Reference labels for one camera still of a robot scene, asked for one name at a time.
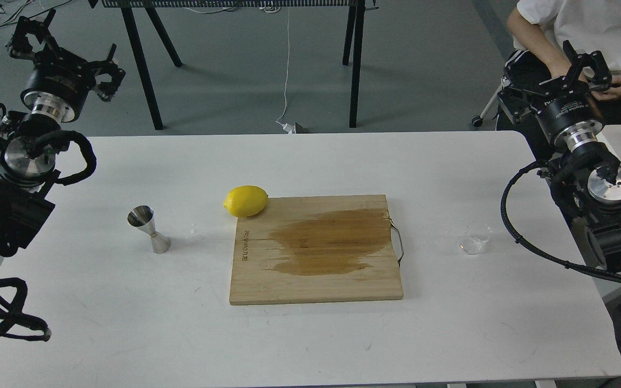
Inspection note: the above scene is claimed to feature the black metal frame table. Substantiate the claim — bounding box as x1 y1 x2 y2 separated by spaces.
89 1 375 132

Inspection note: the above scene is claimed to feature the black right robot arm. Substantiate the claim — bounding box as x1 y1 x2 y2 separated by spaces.
497 41 621 284

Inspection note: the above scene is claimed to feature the white power cable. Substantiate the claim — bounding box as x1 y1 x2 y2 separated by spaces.
275 6 308 134

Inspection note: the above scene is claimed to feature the wooden cutting board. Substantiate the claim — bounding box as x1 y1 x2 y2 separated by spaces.
229 194 404 306

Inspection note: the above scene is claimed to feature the yellow lemon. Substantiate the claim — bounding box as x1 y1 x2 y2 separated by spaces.
223 186 268 218

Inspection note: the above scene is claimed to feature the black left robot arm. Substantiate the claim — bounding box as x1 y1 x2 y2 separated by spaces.
0 8 126 342

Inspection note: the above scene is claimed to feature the seated person white shirt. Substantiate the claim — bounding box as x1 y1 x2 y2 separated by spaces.
506 1 621 125

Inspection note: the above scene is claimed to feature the white office chair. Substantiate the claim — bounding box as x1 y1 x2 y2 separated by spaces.
471 76 508 130

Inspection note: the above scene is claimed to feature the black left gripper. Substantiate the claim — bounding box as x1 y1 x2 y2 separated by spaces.
6 8 126 123

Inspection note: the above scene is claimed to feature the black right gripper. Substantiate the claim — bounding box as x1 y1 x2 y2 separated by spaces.
498 40 612 148

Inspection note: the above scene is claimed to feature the small clear glass cup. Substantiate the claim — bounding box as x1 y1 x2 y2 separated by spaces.
458 221 492 255

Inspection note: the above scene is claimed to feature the steel double jigger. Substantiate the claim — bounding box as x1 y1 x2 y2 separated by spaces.
127 205 171 254

